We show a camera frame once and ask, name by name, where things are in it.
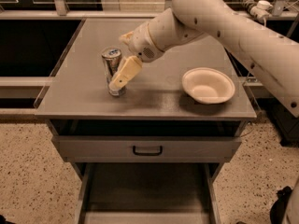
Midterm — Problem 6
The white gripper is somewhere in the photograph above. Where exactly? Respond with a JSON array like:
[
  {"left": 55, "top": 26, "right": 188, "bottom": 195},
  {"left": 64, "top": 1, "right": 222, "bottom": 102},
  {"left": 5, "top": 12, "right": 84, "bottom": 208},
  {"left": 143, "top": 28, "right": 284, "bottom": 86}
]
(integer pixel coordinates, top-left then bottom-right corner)
[{"left": 108, "top": 22, "right": 164, "bottom": 91}]

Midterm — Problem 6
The black bag on floor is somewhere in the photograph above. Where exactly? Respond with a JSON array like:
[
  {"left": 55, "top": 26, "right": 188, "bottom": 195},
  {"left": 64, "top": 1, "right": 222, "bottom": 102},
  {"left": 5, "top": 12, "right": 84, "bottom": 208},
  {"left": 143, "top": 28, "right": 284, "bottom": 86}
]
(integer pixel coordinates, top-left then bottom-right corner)
[{"left": 270, "top": 186, "right": 292, "bottom": 224}]

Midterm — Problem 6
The white paper bowl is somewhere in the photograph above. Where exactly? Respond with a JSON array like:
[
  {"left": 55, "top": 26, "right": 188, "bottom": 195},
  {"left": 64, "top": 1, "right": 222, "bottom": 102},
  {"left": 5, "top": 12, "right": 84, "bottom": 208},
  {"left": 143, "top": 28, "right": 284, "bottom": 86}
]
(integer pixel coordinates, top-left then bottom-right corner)
[{"left": 181, "top": 67, "right": 235, "bottom": 105}]

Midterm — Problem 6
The open grey middle drawer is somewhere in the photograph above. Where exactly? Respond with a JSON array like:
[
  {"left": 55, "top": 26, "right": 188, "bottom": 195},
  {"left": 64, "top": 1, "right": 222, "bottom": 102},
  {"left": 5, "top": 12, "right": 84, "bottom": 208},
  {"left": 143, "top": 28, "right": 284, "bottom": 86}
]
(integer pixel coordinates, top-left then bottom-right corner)
[{"left": 74, "top": 163, "right": 221, "bottom": 224}]

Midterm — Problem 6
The black drawer handle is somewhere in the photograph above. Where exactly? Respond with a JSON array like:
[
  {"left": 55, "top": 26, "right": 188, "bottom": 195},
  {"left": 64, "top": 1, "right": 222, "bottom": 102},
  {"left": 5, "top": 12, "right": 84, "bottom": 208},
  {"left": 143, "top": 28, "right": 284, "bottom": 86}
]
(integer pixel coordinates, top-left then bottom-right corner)
[{"left": 132, "top": 146, "right": 164, "bottom": 157}]

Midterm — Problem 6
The white power strip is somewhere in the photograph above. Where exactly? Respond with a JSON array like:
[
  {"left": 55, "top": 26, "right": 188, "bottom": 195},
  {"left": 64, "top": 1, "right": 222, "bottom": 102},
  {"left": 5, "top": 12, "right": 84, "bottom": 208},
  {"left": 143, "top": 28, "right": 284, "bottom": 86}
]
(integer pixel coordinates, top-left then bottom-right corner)
[{"left": 237, "top": 0, "right": 273, "bottom": 23}]

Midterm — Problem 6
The silver blue redbull can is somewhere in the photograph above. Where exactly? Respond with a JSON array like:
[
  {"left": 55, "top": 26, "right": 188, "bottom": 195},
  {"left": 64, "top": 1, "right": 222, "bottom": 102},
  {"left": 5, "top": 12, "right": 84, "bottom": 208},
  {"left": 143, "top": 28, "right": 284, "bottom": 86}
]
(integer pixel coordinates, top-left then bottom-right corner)
[{"left": 101, "top": 47, "right": 126, "bottom": 97}]

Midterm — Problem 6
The grey top drawer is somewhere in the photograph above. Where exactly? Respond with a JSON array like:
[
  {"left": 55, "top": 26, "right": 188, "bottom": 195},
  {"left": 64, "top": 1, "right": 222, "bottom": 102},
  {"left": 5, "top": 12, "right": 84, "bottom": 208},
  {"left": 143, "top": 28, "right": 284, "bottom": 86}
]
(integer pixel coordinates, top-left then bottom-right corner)
[{"left": 52, "top": 135, "right": 241, "bottom": 163}]

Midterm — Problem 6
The grey metal drawer cabinet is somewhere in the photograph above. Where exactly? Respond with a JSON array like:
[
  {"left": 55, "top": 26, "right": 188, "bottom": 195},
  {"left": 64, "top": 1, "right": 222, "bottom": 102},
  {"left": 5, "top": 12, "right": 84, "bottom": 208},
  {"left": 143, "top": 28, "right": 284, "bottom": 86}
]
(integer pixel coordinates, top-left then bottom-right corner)
[{"left": 33, "top": 18, "right": 258, "bottom": 224}]

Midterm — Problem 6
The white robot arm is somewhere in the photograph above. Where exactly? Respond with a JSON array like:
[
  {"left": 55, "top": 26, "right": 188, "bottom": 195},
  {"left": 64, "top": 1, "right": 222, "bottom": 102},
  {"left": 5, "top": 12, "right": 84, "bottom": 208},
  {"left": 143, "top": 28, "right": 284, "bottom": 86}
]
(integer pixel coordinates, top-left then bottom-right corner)
[{"left": 108, "top": 0, "right": 299, "bottom": 118}]

